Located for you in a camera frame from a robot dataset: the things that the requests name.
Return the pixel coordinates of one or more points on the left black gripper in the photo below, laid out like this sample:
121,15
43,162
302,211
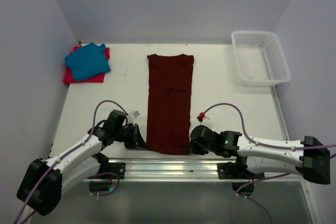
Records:
136,141

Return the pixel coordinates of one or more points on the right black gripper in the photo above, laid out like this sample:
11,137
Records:
193,148

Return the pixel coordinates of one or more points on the dark red t-shirt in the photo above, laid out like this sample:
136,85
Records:
169,103

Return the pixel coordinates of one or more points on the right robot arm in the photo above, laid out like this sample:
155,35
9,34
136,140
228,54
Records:
308,158

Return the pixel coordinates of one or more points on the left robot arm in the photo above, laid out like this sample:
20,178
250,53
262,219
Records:
45,181

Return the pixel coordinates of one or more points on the folded pink t-shirt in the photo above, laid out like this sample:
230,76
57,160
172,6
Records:
68,79

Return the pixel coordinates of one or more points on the folded blue t-shirt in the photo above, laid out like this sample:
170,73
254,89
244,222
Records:
88,61

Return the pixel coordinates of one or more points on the white plastic basket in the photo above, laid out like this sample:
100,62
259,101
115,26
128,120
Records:
259,58

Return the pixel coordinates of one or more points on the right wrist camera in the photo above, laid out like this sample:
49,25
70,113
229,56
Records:
204,120

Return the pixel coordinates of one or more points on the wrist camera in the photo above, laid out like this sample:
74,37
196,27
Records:
134,114
204,120

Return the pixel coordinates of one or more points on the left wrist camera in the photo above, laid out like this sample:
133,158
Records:
134,114

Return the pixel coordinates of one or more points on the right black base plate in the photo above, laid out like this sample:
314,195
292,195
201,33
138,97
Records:
236,170

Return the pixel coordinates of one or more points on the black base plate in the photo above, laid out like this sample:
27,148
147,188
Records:
236,170
118,168

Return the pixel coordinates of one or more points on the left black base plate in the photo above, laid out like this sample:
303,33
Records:
118,168

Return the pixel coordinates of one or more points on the aluminium mounting rail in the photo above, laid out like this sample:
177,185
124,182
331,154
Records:
173,170

